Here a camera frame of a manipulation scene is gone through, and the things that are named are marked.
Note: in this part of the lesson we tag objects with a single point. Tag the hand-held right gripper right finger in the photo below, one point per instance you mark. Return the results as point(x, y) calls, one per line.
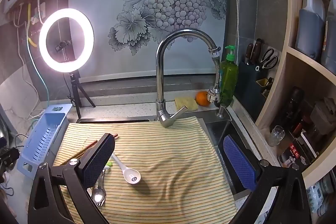
point(239, 163)

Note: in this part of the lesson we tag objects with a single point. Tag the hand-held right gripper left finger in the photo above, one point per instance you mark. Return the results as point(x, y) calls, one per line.
point(98, 158)

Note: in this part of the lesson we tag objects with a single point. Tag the red-tipped wooden chopstick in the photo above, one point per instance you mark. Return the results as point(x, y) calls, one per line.
point(88, 147)
point(78, 155)

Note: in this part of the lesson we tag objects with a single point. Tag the blue plastic basket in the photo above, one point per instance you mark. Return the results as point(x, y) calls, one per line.
point(39, 140)

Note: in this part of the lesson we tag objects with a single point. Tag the white ceramic spoon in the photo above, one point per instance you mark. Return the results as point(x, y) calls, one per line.
point(132, 177)

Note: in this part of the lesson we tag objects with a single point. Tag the steel sink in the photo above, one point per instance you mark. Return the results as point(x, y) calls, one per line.
point(223, 129)

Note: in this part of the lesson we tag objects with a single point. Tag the metal spoon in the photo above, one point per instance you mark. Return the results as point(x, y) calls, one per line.
point(98, 196)

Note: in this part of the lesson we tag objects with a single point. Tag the clear drinking glass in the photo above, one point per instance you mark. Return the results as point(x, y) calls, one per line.
point(277, 136)

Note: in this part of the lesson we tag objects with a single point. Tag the chrome sink knob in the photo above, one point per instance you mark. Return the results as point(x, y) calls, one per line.
point(220, 111)

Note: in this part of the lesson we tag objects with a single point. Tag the red and black box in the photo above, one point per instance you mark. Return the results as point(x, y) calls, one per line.
point(296, 150)

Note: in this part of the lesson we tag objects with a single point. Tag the yellow striped cloth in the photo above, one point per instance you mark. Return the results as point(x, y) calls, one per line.
point(170, 161)

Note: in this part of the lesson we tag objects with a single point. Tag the orange fruit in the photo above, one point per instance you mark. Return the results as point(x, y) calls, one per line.
point(202, 98)

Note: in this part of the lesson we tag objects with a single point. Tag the dark knife block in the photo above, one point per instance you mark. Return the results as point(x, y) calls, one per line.
point(249, 87)

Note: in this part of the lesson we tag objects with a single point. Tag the dark glass bottle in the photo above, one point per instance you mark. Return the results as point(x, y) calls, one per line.
point(292, 106)

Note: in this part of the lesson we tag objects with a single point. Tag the yellow sponge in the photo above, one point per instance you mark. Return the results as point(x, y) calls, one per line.
point(186, 103)

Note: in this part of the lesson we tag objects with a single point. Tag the black tripod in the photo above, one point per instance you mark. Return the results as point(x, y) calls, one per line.
point(71, 82)

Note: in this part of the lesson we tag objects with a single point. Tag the patterned cloth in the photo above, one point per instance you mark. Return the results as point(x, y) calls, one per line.
point(319, 195)

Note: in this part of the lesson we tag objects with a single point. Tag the green dish soap bottle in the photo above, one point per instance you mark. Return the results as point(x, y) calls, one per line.
point(228, 77)

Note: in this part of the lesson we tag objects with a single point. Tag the crumpled grey bag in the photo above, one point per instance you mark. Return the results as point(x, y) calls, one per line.
point(323, 113)

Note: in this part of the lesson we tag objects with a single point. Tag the chrome faucet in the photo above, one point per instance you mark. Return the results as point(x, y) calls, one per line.
point(160, 77)

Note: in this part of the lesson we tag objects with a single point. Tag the dark sauce jug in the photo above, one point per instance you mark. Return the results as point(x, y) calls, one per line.
point(330, 43)
point(309, 29)

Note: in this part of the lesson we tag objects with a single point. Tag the grape print blind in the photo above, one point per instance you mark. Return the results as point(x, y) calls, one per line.
point(118, 3)

